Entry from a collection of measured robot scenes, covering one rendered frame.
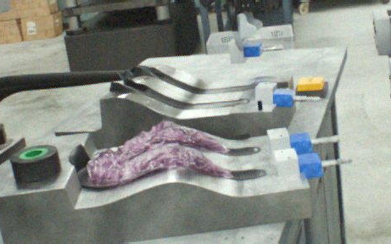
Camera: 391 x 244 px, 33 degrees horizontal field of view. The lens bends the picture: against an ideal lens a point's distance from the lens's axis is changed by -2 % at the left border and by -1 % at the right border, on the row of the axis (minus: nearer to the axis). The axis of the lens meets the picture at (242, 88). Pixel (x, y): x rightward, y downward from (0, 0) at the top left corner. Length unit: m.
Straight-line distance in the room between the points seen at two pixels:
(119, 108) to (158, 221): 0.41
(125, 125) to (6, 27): 6.77
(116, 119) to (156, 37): 3.89
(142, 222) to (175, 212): 0.06
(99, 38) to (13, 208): 4.37
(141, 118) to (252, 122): 0.24
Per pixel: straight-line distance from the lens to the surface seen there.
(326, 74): 1.87
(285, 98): 1.37
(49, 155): 1.12
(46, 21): 7.98
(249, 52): 1.66
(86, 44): 5.47
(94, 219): 1.09
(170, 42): 5.30
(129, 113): 1.43
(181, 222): 1.08
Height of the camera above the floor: 1.31
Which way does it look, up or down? 16 degrees down
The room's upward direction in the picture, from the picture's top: 7 degrees counter-clockwise
